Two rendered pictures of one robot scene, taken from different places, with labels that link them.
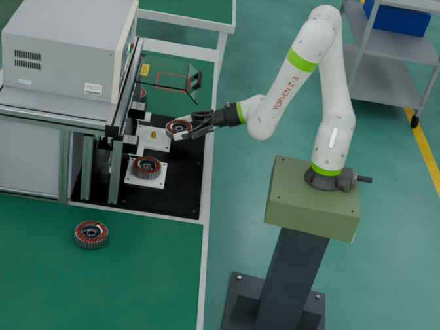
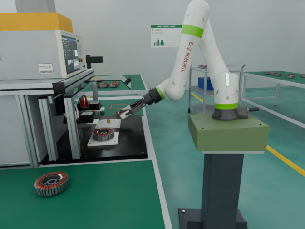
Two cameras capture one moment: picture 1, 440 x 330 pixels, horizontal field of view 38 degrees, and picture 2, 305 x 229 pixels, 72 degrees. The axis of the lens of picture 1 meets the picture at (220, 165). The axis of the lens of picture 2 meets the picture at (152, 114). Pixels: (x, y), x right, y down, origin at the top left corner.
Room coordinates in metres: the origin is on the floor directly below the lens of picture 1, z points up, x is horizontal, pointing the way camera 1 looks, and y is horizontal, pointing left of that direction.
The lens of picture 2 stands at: (0.89, 0.00, 1.23)
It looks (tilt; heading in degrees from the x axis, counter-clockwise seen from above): 17 degrees down; 1
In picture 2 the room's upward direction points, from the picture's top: 1 degrees counter-clockwise
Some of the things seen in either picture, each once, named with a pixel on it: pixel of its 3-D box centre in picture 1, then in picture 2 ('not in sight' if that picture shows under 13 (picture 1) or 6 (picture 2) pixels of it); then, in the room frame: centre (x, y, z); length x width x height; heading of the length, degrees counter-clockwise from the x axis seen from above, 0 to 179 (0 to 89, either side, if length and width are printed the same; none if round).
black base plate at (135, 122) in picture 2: (145, 157); (104, 133); (2.06, 0.30, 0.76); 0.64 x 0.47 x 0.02; 6
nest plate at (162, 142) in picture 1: (152, 137); (108, 123); (2.18, 0.30, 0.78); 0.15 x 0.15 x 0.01; 6
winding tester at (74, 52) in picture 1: (74, 40); (38, 54); (2.04, 0.61, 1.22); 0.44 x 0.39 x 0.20; 6
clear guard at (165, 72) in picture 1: (160, 76); (105, 82); (2.24, 0.31, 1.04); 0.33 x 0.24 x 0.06; 96
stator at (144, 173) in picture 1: (146, 167); (103, 134); (1.94, 0.27, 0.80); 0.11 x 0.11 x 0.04
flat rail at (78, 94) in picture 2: (130, 97); (84, 89); (2.05, 0.39, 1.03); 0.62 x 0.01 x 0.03; 6
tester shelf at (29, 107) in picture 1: (73, 73); (41, 78); (2.03, 0.60, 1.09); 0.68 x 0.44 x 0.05; 6
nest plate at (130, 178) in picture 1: (146, 172); (104, 138); (1.94, 0.27, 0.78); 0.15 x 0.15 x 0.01; 6
